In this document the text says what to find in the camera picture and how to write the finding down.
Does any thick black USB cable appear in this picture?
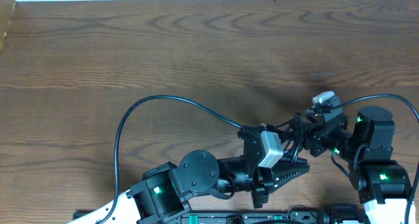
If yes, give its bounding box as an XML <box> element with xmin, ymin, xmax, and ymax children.
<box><xmin>260</xmin><ymin>114</ymin><xmax>310</xmax><ymax>164</ymax></box>

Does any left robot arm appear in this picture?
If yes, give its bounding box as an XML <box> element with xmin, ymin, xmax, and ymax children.
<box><xmin>74</xmin><ymin>126</ymin><xmax>310</xmax><ymax>224</ymax></box>

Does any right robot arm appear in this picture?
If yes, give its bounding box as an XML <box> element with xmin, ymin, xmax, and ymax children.
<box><xmin>302</xmin><ymin>91</ymin><xmax>418</xmax><ymax>223</ymax></box>

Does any cardboard panel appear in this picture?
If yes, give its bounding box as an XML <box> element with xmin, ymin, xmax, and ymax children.
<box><xmin>0</xmin><ymin>0</ymin><xmax>16</xmax><ymax>50</ymax></box>

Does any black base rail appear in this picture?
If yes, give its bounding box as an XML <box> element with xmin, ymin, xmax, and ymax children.
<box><xmin>72</xmin><ymin>204</ymin><xmax>371</xmax><ymax>224</ymax></box>

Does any black right camera cable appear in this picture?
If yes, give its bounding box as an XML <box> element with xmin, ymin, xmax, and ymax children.
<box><xmin>322</xmin><ymin>93</ymin><xmax>419</xmax><ymax>224</ymax></box>

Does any black camera cable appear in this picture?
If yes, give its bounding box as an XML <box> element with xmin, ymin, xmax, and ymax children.
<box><xmin>322</xmin><ymin>93</ymin><xmax>419</xmax><ymax>224</ymax></box>
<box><xmin>94</xmin><ymin>94</ymin><xmax>244</xmax><ymax>224</ymax></box>

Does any black left camera cable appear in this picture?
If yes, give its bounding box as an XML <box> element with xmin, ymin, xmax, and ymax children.
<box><xmin>94</xmin><ymin>94</ymin><xmax>244</xmax><ymax>224</ymax></box>

